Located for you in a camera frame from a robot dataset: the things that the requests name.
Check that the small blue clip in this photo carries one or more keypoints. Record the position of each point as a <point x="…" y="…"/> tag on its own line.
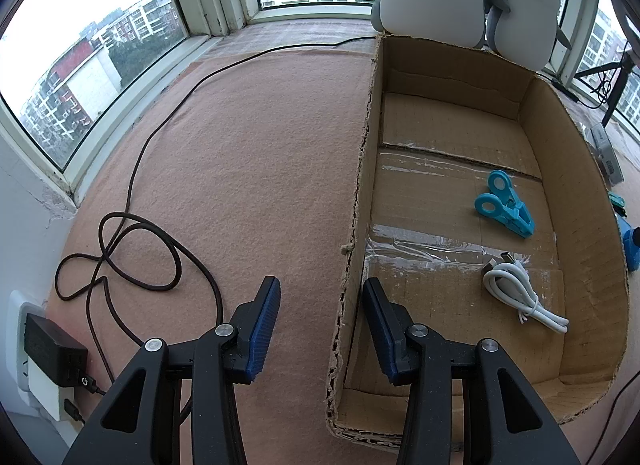
<point x="515" y="217"/>

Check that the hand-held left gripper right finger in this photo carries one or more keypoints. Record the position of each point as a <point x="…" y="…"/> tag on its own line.
<point x="380" y="330"/>

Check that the blue phone stand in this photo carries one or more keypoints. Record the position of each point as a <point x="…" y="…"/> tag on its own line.
<point x="631" y="250"/>

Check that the cardboard box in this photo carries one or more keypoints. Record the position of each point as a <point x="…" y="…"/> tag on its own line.
<point x="580" y="185"/>

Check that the white power adapter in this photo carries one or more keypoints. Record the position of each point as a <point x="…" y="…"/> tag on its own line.
<point x="45" y="390"/>

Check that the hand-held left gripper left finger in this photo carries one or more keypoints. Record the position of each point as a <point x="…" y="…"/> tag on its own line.
<point x="262" y="325"/>

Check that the black power adapter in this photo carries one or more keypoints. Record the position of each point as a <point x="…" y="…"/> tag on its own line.
<point x="50" y="345"/>

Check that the white wall socket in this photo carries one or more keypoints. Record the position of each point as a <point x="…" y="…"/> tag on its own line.
<point x="15" y="325"/>

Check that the grey box device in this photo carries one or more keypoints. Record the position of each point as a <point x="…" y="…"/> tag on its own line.
<point x="607" y="155"/>

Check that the black tripod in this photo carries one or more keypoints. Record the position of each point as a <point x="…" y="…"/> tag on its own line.
<point x="620" y="75"/>

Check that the pink felt mat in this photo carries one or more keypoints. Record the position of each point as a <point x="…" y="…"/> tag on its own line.
<point x="250" y="145"/>

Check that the small grey penguin plush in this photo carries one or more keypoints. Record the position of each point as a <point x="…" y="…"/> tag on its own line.
<point x="525" y="20"/>

